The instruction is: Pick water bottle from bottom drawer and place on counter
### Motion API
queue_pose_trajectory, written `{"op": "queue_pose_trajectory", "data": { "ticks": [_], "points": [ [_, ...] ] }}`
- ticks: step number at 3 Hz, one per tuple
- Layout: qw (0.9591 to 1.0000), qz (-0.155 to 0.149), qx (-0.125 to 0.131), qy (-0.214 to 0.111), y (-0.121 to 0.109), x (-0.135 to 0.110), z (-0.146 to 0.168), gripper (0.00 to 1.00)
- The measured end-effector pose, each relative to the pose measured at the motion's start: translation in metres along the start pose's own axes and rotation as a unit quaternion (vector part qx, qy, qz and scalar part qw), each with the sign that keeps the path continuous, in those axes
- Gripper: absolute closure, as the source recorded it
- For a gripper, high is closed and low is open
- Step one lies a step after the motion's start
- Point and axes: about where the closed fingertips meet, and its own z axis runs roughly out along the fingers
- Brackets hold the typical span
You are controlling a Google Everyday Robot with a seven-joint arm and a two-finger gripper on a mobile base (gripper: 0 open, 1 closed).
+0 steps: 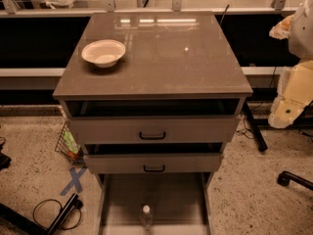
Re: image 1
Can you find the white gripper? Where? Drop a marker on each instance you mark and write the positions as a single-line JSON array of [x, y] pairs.
[[301, 33]]

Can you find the clear plastic water bottle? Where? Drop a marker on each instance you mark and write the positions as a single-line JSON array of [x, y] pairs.
[[147, 216]]

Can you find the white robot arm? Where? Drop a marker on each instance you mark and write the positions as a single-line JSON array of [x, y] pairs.
[[301, 38]]

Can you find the grey drawer cabinet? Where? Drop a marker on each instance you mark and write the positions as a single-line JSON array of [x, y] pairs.
[[169, 56]]

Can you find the middle grey drawer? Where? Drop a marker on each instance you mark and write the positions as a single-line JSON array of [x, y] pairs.
[[177, 157]]

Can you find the grey drawer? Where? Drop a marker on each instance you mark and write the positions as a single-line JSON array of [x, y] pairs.
[[177, 157], [179, 202], [184, 121]]

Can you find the bottom grey drawer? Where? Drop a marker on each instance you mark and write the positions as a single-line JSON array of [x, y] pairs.
[[179, 202]]

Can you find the top grey drawer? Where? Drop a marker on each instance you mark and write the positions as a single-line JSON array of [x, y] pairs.
[[184, 121]]

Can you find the black table leg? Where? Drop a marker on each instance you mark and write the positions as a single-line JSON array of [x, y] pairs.
[[261, 144]]

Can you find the black chair base leg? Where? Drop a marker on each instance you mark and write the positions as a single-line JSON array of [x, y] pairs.
[[286, 177]]

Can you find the white paper bowl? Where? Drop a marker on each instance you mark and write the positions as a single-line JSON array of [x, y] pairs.
[[103, 53]]

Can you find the green packet in basket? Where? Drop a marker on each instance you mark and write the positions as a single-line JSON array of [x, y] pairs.
[[71, 144]]

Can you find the blue tape cross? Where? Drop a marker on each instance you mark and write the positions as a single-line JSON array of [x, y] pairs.
[[75, 175]]

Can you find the black top drawer handle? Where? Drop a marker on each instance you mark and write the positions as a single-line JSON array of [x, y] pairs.
[[158, 136]]

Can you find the black drawer handle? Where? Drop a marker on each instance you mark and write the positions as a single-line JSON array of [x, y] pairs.
[[154, 168], [158, 136]]

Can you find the black middle drawer handle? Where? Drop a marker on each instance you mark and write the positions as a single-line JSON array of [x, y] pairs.
[[154, 168]]

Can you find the wire mesh basket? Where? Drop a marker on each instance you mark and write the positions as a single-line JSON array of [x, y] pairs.
[[61, 148]]

